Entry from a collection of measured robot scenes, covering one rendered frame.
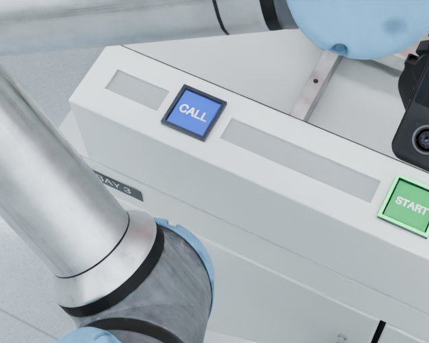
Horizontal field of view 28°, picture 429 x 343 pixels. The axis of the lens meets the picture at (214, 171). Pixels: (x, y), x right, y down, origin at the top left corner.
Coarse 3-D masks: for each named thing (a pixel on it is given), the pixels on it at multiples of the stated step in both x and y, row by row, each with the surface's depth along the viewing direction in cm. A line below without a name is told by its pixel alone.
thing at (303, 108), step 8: (328, 56) 113; (336, 56) 113; (320, 64) 112; (328, 64) 112; (336, 64) 114; (320, 72) 112; (328, 72) 111; (312, 80) 111; (320, 80) 111; (328, 80) 113; (304, 88) 110; (312, 88) 110; (320, 88) 110; (304, 96) 110; (312, 96) 110; (320, 96) 113; (296, 104) 109; (304, 104) 109; (312, 104) 110; (296, 112) 109; (304, 112) 109; (312, 112) 112; (304, 120) 110
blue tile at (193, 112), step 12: (192, 96) 97; (180, 108) 96; (192, 108) 96; (204, 108) 96; (216, 108) 96; (168, 120) 96; (180, 120) 96; (192, 120) 96; (204, 120) 95; (204, 132) 95
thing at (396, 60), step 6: (426, 36) 110; (408, 48) 109; (414, 48) 109; (396, 54) 109; (402, 54) 109; (408, 54) 109; (414, 54) 109; (378, 60) 111; (384, 60) 111; (390, 60) 110; (396, 60) 109; (402, 60) 109; (390, 66) 111; (396, 66) 110; (402, 66) 110
